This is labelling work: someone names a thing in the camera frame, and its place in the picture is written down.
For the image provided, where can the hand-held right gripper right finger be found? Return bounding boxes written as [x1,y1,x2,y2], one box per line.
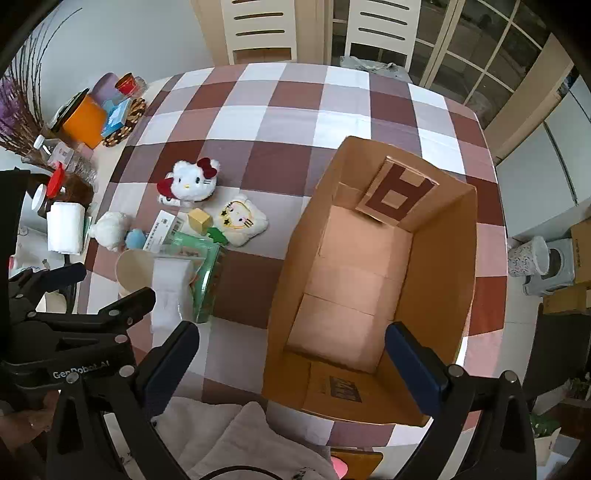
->
[385,322,537,480]

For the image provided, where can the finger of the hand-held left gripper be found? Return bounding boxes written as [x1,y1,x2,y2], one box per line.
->
[27,286,157,333]
[9,262,88,297]

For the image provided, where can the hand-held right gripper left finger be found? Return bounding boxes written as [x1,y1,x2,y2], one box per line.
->
[46,320,200,480]

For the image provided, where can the white paper cup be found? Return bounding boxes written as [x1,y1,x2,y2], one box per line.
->
[115,249,158,301]

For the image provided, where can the clear zip bag white cotton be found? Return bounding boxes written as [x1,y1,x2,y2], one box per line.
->
[150,256,204,342]

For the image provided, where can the brown cardboard box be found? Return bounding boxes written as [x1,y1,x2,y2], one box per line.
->
[262,136,478,428]

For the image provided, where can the person's left hand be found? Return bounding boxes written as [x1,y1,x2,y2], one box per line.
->
[0,401,55,462]

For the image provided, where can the white tissue pack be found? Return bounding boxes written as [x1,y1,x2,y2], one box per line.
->
[47,202,86,254]

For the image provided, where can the dark jar white lid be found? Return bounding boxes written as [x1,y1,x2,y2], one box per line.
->
[31,184,52,219]

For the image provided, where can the white fluffy plush toy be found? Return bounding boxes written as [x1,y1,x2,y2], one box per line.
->
[88,211,134,252]

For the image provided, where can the green packet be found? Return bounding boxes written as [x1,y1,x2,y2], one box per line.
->
[166,231,227,324]

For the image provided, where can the white green medicine box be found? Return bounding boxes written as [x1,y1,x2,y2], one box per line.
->
[145,210,183,250]

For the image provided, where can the grey cloth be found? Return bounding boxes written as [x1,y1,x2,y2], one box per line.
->
[152,397,342,480]

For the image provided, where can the glass jar red lid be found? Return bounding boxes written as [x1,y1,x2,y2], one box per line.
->
[46,161,98,208]

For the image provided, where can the yellow block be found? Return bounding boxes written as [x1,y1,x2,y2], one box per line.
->
[187,209,212,234]

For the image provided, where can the clear plastic bottle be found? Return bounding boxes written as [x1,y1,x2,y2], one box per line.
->
[34,136,75,168]

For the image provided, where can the white cat plush red bow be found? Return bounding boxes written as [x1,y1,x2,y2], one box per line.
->
[157,158,220,206]

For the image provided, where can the cream plush pillow with face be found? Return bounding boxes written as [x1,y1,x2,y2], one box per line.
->
[213,196,270,247]

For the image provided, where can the green plant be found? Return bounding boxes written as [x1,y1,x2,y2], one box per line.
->
[529,376,591,446]

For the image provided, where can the orange box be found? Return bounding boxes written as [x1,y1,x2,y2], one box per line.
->
[62,95,107,149]

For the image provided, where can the patterned waste bin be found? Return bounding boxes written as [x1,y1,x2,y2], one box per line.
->
[508,236,550,278]

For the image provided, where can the low cardboard carton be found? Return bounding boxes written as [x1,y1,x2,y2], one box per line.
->
[542,284,591,317]

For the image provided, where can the dried purple branches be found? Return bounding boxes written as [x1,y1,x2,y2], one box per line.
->
[0,9,84,155]

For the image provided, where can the teal box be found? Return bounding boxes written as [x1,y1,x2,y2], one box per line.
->
[100,99,130,138]

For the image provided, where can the grey step stool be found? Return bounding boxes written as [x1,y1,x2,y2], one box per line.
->
[523,237,578,297]

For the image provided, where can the purple cup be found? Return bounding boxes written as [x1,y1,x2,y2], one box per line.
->
[91,72,122,103]

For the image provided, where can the large cardboard carton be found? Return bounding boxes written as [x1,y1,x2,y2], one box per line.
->
[570,222,591,287]

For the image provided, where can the red cup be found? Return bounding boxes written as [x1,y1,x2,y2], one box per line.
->
[115,73,147,97]

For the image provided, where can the white refrigerator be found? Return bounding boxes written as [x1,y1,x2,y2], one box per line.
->
[496,69,591,241]

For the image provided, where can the brown white checkered tablecloth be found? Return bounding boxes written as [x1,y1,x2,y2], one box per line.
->
[76,62,509,448]

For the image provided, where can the beige wooden panel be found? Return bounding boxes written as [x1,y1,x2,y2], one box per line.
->
[484,34,575,163]

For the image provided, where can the grey bag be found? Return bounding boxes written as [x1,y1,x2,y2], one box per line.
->
[339,55,411,84]

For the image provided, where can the cream slatted chair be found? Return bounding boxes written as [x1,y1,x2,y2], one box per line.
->
[221,0,298,64]
[344,0,421,70]

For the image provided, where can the cream framed glass door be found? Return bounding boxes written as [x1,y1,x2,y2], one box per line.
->
[413,0,557,123]

